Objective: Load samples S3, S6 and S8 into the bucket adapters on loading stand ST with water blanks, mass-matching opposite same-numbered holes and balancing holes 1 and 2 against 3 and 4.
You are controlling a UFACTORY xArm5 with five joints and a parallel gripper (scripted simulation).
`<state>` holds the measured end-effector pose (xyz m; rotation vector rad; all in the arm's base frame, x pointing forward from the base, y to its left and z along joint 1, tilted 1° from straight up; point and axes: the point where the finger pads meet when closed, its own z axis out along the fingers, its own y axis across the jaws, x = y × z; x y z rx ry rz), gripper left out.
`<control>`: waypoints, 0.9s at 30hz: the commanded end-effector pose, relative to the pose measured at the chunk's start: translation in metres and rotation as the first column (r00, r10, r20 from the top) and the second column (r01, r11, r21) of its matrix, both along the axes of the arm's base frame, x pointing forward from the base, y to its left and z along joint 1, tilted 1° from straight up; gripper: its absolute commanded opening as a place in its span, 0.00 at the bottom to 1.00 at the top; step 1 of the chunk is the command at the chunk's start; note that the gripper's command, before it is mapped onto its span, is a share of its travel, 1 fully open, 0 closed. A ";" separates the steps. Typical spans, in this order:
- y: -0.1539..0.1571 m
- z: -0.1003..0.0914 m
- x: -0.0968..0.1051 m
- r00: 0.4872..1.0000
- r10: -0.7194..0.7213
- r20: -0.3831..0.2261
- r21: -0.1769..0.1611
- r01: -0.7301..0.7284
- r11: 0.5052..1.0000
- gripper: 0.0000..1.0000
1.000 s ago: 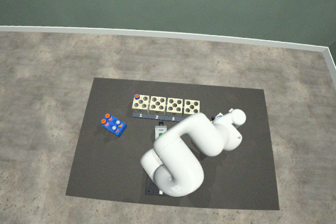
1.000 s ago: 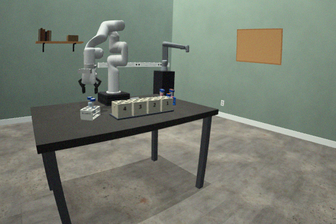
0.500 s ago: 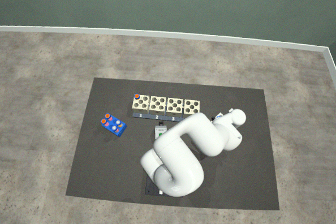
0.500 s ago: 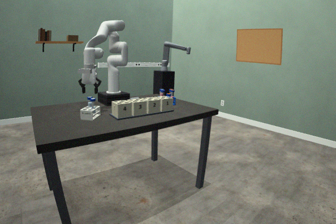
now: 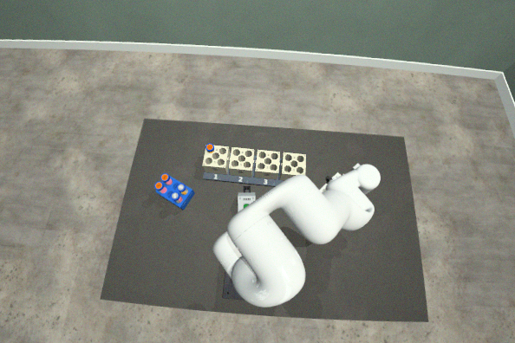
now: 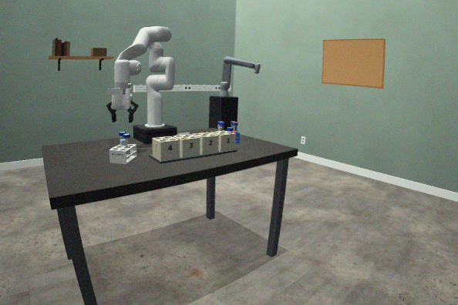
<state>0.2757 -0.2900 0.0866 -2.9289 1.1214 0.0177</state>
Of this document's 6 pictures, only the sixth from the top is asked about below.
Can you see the cream block with round holes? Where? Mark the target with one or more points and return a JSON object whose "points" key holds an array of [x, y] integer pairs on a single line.
{"points": [[189, 145], [208, 142], [226, 141], [166, 148]]}

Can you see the white tube rack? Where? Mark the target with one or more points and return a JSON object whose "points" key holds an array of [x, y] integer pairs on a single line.
{"points": [[116, 155]]}

